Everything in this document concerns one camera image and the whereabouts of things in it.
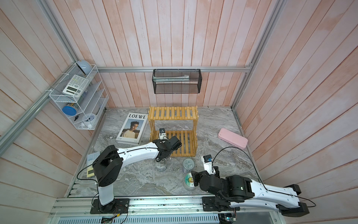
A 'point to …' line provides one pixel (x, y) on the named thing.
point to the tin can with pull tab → (188, 165)
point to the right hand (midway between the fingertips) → (198, 170)
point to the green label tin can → (161, 166)
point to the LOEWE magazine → (133, 129)
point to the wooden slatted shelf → (181, 121)
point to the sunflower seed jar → (189, 184)
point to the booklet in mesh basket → (186, 78)
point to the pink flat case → (233, 138)
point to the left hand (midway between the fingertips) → (163, 145)
